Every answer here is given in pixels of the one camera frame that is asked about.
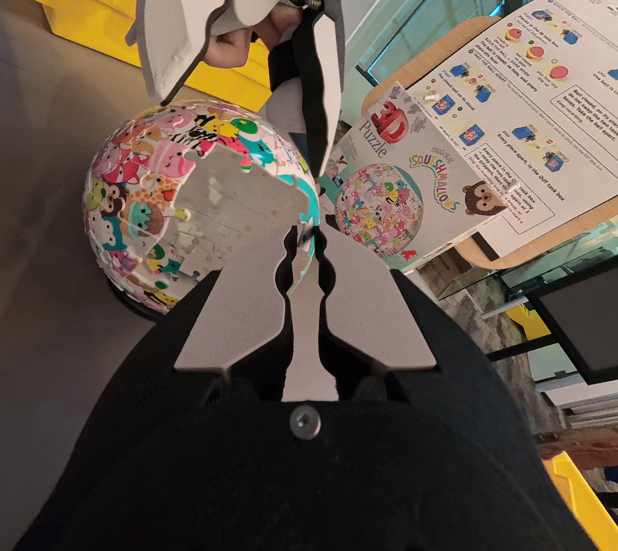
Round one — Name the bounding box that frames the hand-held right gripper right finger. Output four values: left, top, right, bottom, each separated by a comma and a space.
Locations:
315, 215, 438, 374

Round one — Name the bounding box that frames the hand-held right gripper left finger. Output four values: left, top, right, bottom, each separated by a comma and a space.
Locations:
173, 224, 299, 382

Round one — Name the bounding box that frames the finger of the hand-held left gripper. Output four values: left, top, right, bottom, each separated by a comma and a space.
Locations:
290, 12, 346, 179
126, 0, 262, 106

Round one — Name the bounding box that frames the teal puzzle piece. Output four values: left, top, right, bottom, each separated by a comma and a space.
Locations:
295, 219, 317, 255

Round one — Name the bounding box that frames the colourful puzzle ball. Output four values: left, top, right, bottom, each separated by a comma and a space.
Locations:
83, 99, 322, 315

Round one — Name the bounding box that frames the black ball stand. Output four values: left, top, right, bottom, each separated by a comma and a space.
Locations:
110, 278, 162, 322

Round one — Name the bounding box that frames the puzzle ball cardboard box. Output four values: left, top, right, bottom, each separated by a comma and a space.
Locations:
319, 80, 509, 272

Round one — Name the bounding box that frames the person's left hand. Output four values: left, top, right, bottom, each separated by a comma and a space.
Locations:
204, 1, 301, 69

